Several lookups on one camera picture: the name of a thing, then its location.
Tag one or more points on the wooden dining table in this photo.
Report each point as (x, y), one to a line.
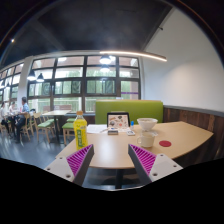
(56, 112)

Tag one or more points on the white paper sheet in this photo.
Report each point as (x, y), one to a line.
(96, 128)

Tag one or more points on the yellow drink bottle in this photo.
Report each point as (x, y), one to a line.
(80, 133)

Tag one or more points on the green upholstered bench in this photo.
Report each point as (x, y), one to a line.
(140, 110)

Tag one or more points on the group of green-seated wooden chairs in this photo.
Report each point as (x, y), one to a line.
(45, 124)

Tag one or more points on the curved linear ceiling light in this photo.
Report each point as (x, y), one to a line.
(133, 53)

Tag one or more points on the person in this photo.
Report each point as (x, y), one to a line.
(3, 111)
(24, 108)
(12, 108)

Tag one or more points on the white mug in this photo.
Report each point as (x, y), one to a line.
(145, 140)

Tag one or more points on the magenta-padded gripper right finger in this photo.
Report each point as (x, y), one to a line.
(145, 160)

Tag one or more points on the flat round red coaster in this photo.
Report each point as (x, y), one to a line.
(165, 143)

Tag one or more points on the group of pendant lamps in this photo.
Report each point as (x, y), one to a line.
(105, 60)

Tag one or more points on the sticker-covered black tablet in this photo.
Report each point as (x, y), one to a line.
(118, 120)

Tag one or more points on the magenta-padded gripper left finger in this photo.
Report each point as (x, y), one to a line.
(78, 161)

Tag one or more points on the small dark box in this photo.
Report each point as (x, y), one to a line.
(113, 132)

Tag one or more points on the small blue-capped bottle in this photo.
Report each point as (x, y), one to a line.
(132, 125)

